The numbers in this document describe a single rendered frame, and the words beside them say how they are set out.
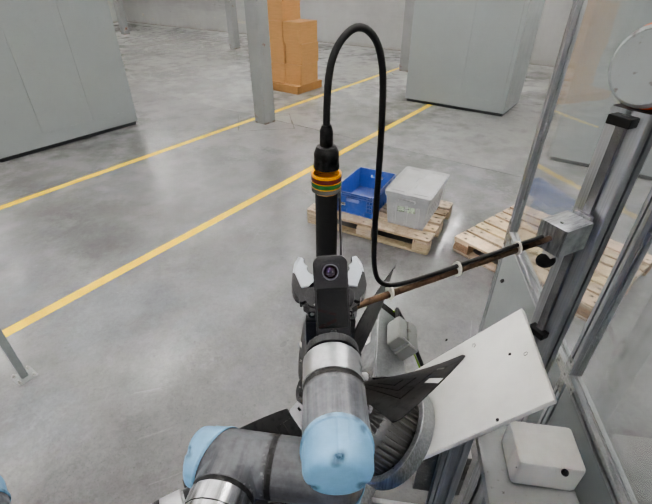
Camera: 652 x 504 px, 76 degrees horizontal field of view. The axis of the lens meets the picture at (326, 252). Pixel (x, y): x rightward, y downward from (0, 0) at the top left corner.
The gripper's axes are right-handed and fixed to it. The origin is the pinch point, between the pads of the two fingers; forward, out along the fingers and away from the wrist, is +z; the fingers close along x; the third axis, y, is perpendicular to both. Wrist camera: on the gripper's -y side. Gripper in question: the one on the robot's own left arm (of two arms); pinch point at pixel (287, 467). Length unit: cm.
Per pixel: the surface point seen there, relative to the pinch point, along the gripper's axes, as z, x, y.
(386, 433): 23.7, 2.7, -2.1
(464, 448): 44.1, 15.7, -7.8
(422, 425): 31.8, 2.1, -4.9
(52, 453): -81, 104, 136
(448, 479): 43, 31, -5
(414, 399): 19.9, -22.9, -14.6
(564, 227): 70, -38, -4
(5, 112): -113, -2, 604
